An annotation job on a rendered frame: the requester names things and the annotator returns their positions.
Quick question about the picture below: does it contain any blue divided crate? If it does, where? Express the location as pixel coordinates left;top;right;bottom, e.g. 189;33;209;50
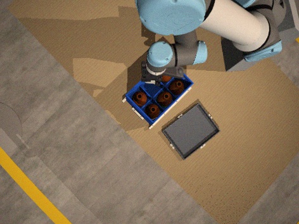
125;74;194;125

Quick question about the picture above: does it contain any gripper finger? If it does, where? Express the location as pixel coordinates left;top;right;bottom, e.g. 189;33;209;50
145;80;161;86

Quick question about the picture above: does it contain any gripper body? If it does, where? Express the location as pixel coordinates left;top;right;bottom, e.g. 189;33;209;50
141;61;162;82

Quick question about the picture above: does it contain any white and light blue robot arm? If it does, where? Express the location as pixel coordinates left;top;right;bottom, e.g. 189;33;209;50
135;0;286;78

